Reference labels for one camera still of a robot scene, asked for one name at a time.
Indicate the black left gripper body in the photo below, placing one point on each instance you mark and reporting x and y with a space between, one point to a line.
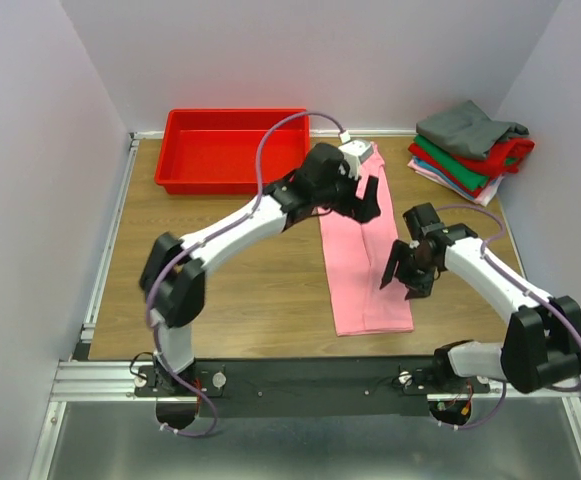
338 196

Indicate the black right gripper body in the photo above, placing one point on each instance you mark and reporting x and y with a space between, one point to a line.
413 268

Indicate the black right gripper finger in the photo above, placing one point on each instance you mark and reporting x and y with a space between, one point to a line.
398 252
417 293

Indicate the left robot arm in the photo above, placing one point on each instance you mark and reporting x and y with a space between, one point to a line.
175 275

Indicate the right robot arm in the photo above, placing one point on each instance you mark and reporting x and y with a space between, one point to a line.
542 344

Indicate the light pink folded t shirt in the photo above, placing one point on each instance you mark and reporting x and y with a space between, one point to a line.
442 183

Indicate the blue folded t shirt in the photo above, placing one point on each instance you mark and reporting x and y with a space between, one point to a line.
422 167

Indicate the white folded t shirt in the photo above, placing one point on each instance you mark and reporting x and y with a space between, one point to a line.
488 192

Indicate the green folded t shirt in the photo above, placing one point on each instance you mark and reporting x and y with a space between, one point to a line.
473 174

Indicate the red plastic tray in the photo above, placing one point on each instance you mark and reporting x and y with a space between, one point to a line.
212 151

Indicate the grey folded t shirt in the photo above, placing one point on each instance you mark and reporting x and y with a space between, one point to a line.
465 130

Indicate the red folded t shirt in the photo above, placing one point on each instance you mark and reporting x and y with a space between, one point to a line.
516 147

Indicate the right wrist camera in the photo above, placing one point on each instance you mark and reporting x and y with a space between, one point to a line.
422 219

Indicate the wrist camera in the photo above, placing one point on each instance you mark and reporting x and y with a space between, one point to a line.
422 219
355 152

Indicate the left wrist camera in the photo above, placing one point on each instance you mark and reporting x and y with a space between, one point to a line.
355 152

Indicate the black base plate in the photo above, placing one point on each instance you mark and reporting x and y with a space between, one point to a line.
308 387

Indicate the aluminium frame rail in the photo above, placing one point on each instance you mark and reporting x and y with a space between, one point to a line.
108 381

